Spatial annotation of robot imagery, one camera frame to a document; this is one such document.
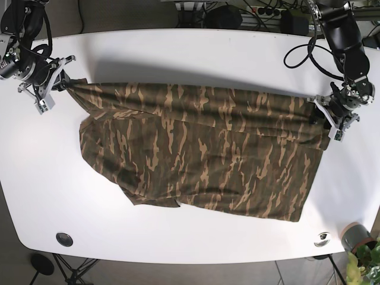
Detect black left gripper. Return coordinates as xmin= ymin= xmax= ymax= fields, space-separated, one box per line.
xmin=308 ymin=80 xmax=375 ymax=142

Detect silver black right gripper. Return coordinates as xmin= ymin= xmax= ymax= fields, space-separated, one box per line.
xmin=1 ymin=45 xmax=76 ymax=115

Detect camouflage T-shirt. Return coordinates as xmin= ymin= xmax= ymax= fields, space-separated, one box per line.
xmin=67 ymin=80 xmax=330 ymax=222

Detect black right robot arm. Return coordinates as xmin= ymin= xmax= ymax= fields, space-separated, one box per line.
xmin=1 ymin=1 xmax=76 ymax=114

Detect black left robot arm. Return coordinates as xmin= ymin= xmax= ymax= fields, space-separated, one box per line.
xmin=298 ymin=1 xmax=375 ymax=143

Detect silver table grommet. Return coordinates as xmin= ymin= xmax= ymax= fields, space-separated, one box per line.
xmin=313 ymin=232 xmax=331 ymax=248

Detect potted green plant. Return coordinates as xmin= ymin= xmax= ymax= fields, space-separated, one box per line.
xmin=340 ymin=222 xmax=379 ymax=284

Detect black table grommet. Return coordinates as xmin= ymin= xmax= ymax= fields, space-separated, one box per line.
xmin=56 ymin=232 xmax=74 ymax=247

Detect black tripod stand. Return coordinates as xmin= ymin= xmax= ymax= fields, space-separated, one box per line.
xmin=30 ymin=253 xmax=100 ymax=285

